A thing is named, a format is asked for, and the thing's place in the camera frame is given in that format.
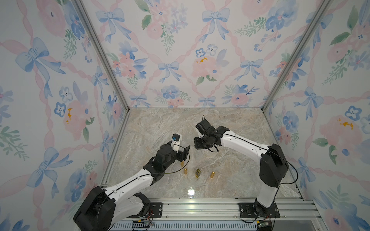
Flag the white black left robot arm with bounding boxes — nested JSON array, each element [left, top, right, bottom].
[[73, 143, 191, 231]]

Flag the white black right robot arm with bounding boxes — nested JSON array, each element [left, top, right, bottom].
[[194, 123, 289, 209]]

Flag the gold square lipstick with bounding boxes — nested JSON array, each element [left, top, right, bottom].
[[195, 169, 201, 178]]

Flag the green circuit board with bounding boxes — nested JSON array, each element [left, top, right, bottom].
[[256, 221, 273, 231]]

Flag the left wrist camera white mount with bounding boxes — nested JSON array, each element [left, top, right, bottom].
[[170, 133, 182, 153]]

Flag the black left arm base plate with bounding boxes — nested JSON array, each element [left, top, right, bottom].
[[129, 202, 163, 219]]

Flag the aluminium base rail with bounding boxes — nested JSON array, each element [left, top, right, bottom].
[[112, 198, 328, 231]]

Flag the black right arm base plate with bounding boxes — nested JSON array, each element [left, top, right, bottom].
[[238, 202, 280, 218]]

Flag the aluminium corner post left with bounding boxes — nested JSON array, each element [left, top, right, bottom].
[[72, 0, 130, 113]]

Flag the aluminium corner post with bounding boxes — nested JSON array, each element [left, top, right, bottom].
[[72, 0, 130, 113], [262, 0, 332, 113]]

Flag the aluminium corner post right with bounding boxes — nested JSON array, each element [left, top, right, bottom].
[[262, 0, 332, 113]]

